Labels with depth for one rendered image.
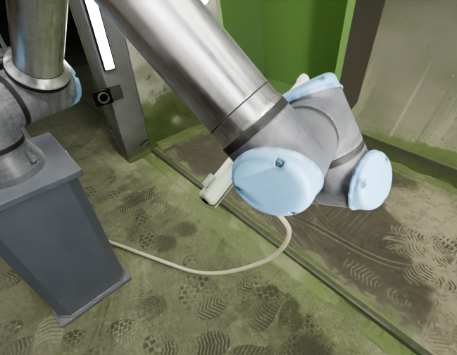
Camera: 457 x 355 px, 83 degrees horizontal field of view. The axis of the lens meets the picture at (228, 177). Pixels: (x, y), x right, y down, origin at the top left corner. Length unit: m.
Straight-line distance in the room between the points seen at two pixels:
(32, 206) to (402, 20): 2.29
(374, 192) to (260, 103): 0.24
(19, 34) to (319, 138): 0.69
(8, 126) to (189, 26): 0.70
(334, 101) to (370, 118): 1.75
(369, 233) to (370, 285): 0.30
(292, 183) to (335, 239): 1.20
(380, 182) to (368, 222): 1.16
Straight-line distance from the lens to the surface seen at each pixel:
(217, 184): 0.63
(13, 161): 0.92
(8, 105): 0.89
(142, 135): 1.93
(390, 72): 2.20
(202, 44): 0.28
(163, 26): 0.29
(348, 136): 0.40
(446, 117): 2.10
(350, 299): 1.30
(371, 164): 0.42
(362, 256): 1.44
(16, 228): 0.96
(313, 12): 1.53
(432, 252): 1.63
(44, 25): 0.76
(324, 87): 0.38
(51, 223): 0.98
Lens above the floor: 1.13
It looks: 40 degrees down
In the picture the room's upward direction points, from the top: straight up
